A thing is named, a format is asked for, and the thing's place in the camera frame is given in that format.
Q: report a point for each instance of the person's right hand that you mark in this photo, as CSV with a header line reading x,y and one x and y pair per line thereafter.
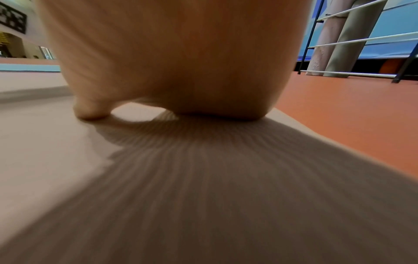
x,y
176,51

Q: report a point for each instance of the peach yoga mat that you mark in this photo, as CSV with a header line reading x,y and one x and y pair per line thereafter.
x,y
196,193

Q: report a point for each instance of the lilac yoga mat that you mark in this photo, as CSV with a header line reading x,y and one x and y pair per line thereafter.
x,y
326,38

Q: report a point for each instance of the distant spectator stand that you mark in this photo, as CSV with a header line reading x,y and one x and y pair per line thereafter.
x,y
19,49

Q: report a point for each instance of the black metal mat rack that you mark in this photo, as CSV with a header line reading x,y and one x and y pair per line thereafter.
x,y
359,41

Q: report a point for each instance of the dark wall scoreboard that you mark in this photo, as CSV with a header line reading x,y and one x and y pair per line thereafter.
x,y
13,15

